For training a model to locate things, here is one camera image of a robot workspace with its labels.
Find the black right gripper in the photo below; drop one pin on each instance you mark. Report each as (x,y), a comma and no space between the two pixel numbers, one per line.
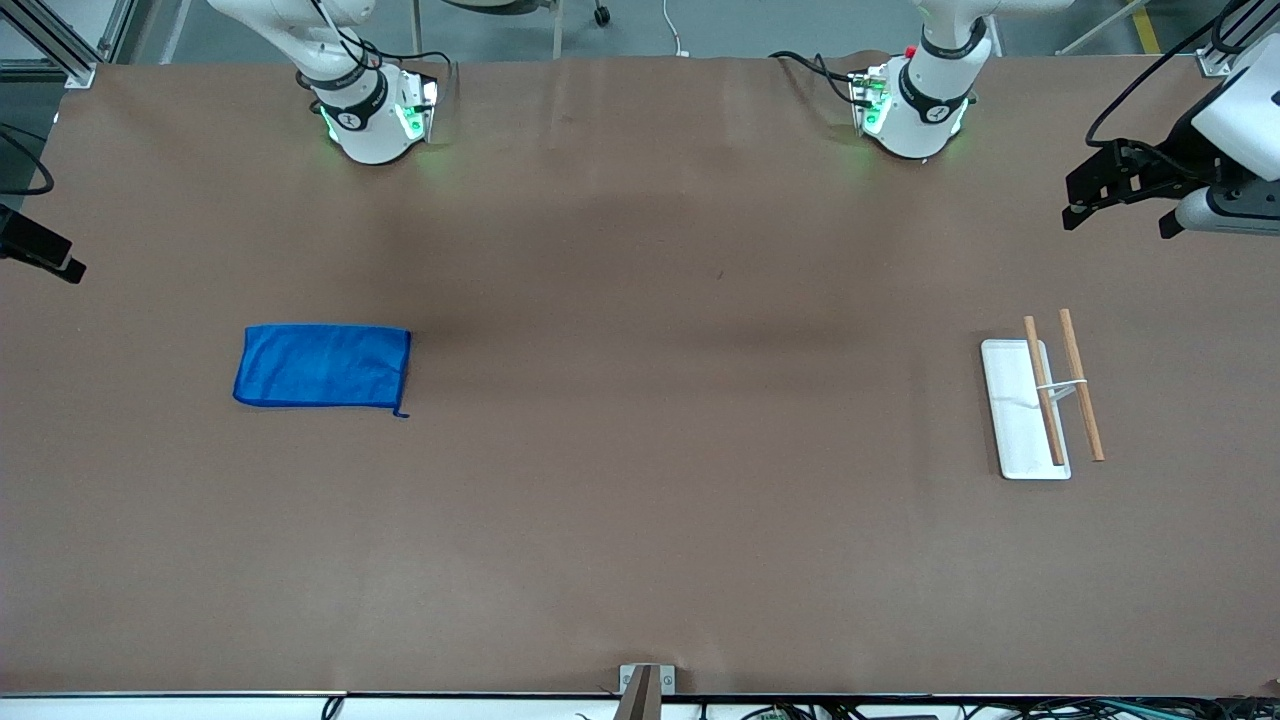
(30,248)

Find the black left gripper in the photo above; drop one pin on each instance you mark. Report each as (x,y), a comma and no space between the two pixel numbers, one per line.
(1172,160)

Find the blue towel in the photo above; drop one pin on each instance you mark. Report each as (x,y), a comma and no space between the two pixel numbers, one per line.
(320,365)

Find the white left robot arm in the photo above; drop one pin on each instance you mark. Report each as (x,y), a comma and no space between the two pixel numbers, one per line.
(920,120)

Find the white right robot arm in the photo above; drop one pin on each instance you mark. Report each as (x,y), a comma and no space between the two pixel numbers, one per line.
(365,120)

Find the white towel rack wooden rods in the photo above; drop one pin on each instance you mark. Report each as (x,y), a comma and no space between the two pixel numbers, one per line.
(1020,420)

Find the white floor rod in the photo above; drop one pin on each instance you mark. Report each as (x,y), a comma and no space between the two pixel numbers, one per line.
(1100,28)

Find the grey metal leg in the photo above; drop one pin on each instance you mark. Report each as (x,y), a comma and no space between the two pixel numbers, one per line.
(416,30)
(557,30)

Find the aluminium frame profile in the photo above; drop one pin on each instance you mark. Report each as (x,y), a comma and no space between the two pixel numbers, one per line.
(1215,62)
(70,65)

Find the silver metal bracket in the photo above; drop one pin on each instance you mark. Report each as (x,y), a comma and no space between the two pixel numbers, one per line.
(668,680)

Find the brown camera post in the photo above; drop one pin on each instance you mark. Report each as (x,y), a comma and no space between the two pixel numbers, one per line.
(640,700)

